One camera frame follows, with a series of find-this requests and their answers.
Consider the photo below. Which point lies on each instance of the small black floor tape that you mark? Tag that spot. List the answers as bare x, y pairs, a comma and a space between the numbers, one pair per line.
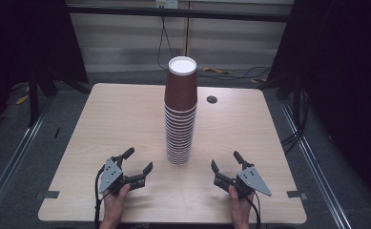
57, 132

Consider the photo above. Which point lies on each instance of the black metal stand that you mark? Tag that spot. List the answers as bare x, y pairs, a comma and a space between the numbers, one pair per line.
33, 101

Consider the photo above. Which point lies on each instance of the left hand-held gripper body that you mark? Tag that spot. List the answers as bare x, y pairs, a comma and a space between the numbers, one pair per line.
110, 176

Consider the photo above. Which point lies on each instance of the yellow tape scrap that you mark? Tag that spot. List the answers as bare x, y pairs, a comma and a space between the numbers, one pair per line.
216, 70
257, 80
22, 99

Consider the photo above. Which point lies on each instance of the metal floor rail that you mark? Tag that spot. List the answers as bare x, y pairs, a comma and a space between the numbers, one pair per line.
17, 149
313, 165

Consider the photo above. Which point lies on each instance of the black curtain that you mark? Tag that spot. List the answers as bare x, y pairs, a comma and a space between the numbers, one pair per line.
21, 38
348, 79

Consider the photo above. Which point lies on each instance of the white wall power outlet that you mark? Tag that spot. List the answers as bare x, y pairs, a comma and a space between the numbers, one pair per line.
166, 3

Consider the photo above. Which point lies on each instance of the stack of brown paper cups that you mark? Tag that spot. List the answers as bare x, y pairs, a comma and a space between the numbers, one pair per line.
180, 95

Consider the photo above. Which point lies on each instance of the person's left hand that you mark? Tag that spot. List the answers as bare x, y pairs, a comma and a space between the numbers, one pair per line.
114, 203

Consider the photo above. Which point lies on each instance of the black round table grommet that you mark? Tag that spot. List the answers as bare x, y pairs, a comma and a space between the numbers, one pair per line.
211, 99

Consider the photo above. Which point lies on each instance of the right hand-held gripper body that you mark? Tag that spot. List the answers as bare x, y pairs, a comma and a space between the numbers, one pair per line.
252, 181

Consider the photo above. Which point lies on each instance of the person's right hand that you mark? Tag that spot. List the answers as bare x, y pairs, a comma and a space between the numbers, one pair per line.
239, 206

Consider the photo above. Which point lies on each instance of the black horizontal bar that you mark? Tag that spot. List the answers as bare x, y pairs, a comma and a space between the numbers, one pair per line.
126, 11

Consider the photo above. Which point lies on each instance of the grey tape strip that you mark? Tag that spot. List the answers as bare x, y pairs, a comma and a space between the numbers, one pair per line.
51, 194
296, 194

